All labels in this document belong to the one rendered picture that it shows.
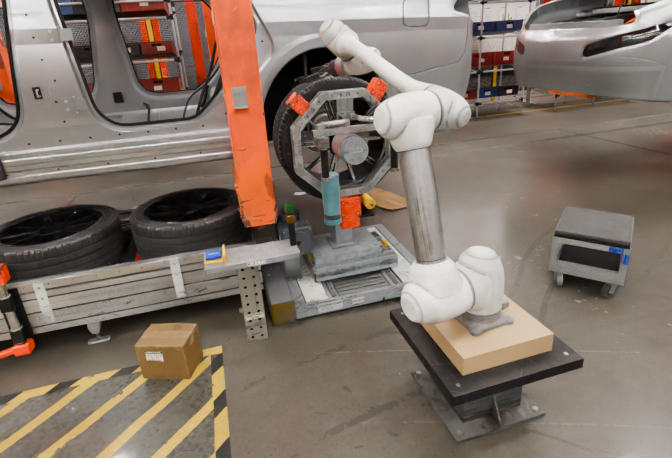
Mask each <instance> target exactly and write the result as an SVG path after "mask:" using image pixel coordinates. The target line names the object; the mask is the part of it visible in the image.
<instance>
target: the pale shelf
mask: <svg viewBox="0 0 672 458"><path fill-rule="evenodd" d="M289 244H290V242H289V239H285V240H279V241H273V242H268V243H262V244H256V245H250V246H245V247H239V248H233V249H227V250H226V258H227V263H225V262H224V256H223V262H218V263H213V264H207V265H205V254H204V272H205V275H211V274H217V273H222V272H228V271H233V270H238V269H244V268H249V267H255V266H260V265H265V264H271V263H276V262H282V261H287V260H292V259H298V258H301V254H300V251H299V249H298V247H297V246H295V247H290V245H289Z"/></svg>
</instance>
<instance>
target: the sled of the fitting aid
mask: <svg viewBox="0 0 672 458"><path fill-rule="evenodd" d="M370 233H371V234H372V235H373V236H374V237H375V238H376V239H377V241H378V242H379V243H380V244H381V245H382V247H383V253H378V254H373V255H368V256H362V257H357V258H352V259H347V260H342V261H336V262H331V263H326V264H321V265H316V264H315V262H314V260H313V258H312V257H311V255H310V253H307V254H302V256H303V258H304V261H305V263H306V265H307V267H308V269H309V271H310V273H311V275H312V277H313V279H314V281H315V282H320V281H325V280H330V279H335V278H340V277H345V276H350V275H355V274H360V273H365V272H370V271H375V270H380V269H385V268H390V267H395V266H398V254H397V253H396V252H395V251H394V250H393V249H392V248H391V247H390V246H389V245H388V242H387V241H386V240H385V239H384V238H382V237H381V236H380V235H379V234H378V233H377V232H376V231H372V232H370Z"/></svg>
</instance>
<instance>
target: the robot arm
mask: <svg viewBox="0 0 672 458"><path fill-rule="evenodd" d="M319 34H320V37H321V40H322V41H323V43H324V44H325V46H326V47H327V48H328V49H329V50H330V51H331V52H332V53H333V54H334V55H336V56H337V58H336V59H335V60H332V61H330V63H326V64H325V65H322V67H321V66H318V67H315V68H311V69H310V70H311V72H312V75H309V76H308V75H306V76H302V77H298V78H297V79H298V81H299V84H302V83H306V82H307V83H310V82H313V81H316V80H319V79H324V78H325V77H326V76H330V75H332V76H333V77H339V76H340V77H346V76H351V75H363V74H366V73H369V72H372V71H374V72H375V73H377V74H378V75H379V76H380V77H382V78H383V79H384V80H385V81H387V82H388V83H389V84H391V85H392V86H393V87H394V88H396V89H397V90H398V91H400V92H401V94H397V95H395V96H393V97H390V98H388V99H387V100H385V101H383V102H382V103H381V104H380V105H379V106H378V107H377V108H376V110H375V112H374V126H375V128H376V130H377V132H378V134H379V135H381V136H382V137H383V138H385V139H388V140H389V142H390V143H391V145H392V147H393V149H394V150H395V151H396V152H398V154H399V160H400V166H401V172H402V178H403V184H404V190H405V196H406V202H407V208H408V214H409V220H410V226H411V232H412V238H413V244H414V250H415V256H416V260H415V261H414V262H413V264H412V265H411V267H410V273H409V278H408V284H406V285H405V286H404V288H403V290H402V293H401V306H402V309H403V311H404V313H405V315H406V316H407V317H408V318H409V319H410V320H411V321H413V322H417V323H422V324H437V323H441V322H445V321H447V320H450V319H452V318H454V319H456V320H457V321H458V322H459V323H460V324H461V325H462V326H464V327H465V328H466V329H467V330H468V331H469V333H470V334H471V335H472V336H475V337H477V336H479V335H481V334H482V333H484V332H487V331H490V330H493V329H496V328H499V327H502V326H505V325H511V324H514V318H513V317H511V316H509V315H507V314H506V313H504V312H503V311H502V310H504V309H506V308H507V307H508V306H509V301H508V300H506V299H503V294H504V269H503V265H502V263H501V260H500V258H499V256H497V254H496V253H495V251H493V250H492V249H490V248H487V247H483V246H473V247H470V248H468V249H466V250H465V251H464V252H463V253H462V254H461V255H460V256H459V259H458V261H457V262H456V263H454V262H453V261H452V260H451V259H450V258H449V257H447V256H446V250H445V244H444V237H443V231H442V225H441V218H440V212H439V205H438V199H437V193H436V186H435V180H434V173H433V167H432V161H431V154H430V148H429V146H430V145H431V143H432V139H433V133H434V130H439V129H445V128H446V127H448V128H450V129H457V128H462V127H463V126H465V125H466V124H467V123H468V122H469V120H470V118H471V108H470V106H469V104H468V103H467V102H466V101H465V99H464V98H463V97H461V96H460V95H458V94H457V93H455V92H453V91H451V90H449V89H447V88H444V87H440V86H437V85H434V84H428V83H423V82H419V81H416V80H414V79H412V78H410V77H409V76H407V75H406V74H404V73H403V72H401V71H400V70H398V69H397V68H396V67H394V66H393V65H391V64H390V63H389V62H387V61H386V60H384V59H383V58H382V57H381V53H380V51H379V50H378V49H377V48H374V47H367V46H365V45H364V44H362V43H361V42H359V38H358V35H357V34H356V33H355V32H354V31H352V30H351V29H350V28H349V27H348V26H347V25H344V24H343V23H342V22H341V21H339V20H337V19H334V18H331V19H327V20H326V21H325V22H324V23H323V24H322V25H321V27H320V32H319Z"/></svg>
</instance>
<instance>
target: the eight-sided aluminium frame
mask: <svg viewBox="0 0 672 458"><path fill-rule="evenodd" d="M350 97H353V98H358V97H361V98H362V99H363V100H364V101H365V102H366V103H367V104H368V105H369V106H370V107H371V108H372V107H373V106H375V105H378V104H381V103H380V102H379V101H378V100H377V99H376V98H375V97H374V96H372V95H371V94H370V92H369V91H368V90H367V89H366V88H362V87H360V88H357V87H356V88H350V89H339V90H328V91H319V92H318V93H317V94H316V95H315V96H314V98H313V99H312V100H311V101H310V103H309V104H310V105H311V106H310V107H309V108H308V110H307V111H306V112H305V113H304V115H303V116H300V115H299V116H298V118H297V119H296V120H295V121H294V122H293V124H292V125H291V126H290V135H291V145H292V155H293V166H294V171H295V173H296V174H297V175H298V176H299V177H300V178H302V179H304V180H305V181H306V182H307V183H309V184H310V185H311V186H313V187H314V188H315V189H317V190H318V191H319V192H321V193H322V184H321V182H320V181H319V180H318V179H316V178H315V177H314V176H313V175H311V174H310V173H309V172H307V171H306V170H305V169H304V167H303V155H302V144H301V133H300V132H301V130H302V129H303V128H304V127H305V125H306V124H307V123H308V122H309V120H310V119H311V118H312V117H313V116H314V114H315V113H316V112H317V111H318V109H319V108H320V107H321V106H322V104H323V103H324V102H325V101H328V100H336V99H340V98H341V99H348V98H350ZM390 150H391V149H390V142H389V140H388V139H385V156H384V158H383V159H382V160H381V161H380V162H379V164H378V165H377V166H376V167H375V168H374V170H373V171H372V172H371V173H370V174H369V176H368V177H367V178H366V179H365V180H364V182H363V183H358V184H352V185H345V186H340V197H344V196H351V195H357V194H363V193H364V194H365V193H369V192H370V191H371V190H372V189H373V188H374V186H375V185H376V184H377V183H378V182H379V180H380V179H381V178H382V177H383V176H384V174H385V173H386V172H387V171H388V170H389V168H390V167H391V158H390V156H391V155H390V153H391V152H390Z"/></svg>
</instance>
